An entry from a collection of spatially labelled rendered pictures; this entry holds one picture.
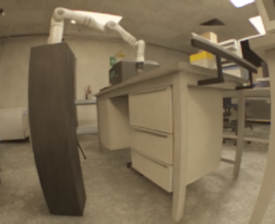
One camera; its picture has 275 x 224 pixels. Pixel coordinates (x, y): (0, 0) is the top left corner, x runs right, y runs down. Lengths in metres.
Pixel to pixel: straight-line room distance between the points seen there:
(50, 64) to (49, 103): 0.22
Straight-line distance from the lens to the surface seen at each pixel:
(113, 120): 1.77
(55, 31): 1.08
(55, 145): 0.89
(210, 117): 1.07
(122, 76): 1.43
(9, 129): 3.88
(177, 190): 0.85
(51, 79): 0.89
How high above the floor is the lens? 0.71
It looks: 3 degrees down
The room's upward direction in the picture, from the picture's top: 2 degrees counter-clockwise
